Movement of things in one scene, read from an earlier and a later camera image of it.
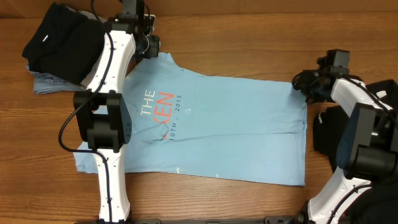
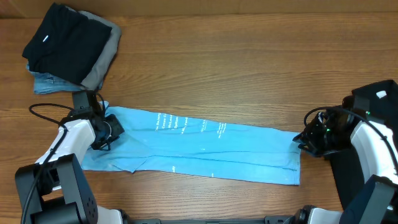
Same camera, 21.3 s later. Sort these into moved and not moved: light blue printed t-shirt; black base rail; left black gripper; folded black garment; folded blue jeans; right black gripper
Moved: light blue printed t-shirt; left black gripper; right black gripper
Not moved: folded black garment; folded blue jeans; black base rail
